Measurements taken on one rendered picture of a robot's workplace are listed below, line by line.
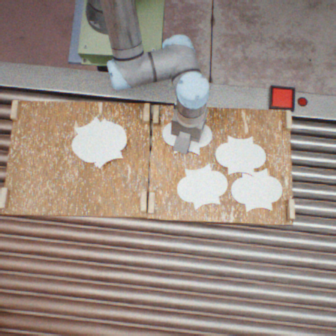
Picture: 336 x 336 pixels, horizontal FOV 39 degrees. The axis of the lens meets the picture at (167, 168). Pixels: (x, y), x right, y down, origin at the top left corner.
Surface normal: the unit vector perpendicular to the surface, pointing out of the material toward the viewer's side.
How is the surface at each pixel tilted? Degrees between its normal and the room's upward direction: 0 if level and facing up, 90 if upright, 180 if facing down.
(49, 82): 0
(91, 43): 1
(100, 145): 0
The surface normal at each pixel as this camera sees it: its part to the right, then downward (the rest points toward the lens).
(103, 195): 0.00, -0.29
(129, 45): 0.29, 0.55
